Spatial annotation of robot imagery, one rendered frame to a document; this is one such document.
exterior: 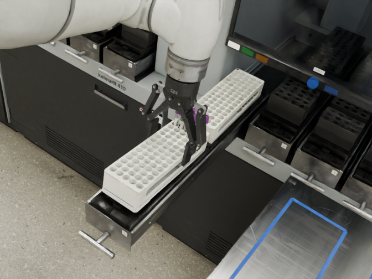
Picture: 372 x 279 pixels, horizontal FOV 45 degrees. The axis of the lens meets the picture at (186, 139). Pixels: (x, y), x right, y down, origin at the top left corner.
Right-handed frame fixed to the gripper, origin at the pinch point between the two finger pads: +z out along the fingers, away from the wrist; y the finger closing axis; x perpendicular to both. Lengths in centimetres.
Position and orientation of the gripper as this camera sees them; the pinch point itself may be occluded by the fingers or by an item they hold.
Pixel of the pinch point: (169, 145)
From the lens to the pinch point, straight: 109.6
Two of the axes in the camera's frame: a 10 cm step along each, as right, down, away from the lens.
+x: 5.4, -4.3, 7.2
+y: 8.2, 4.7, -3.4
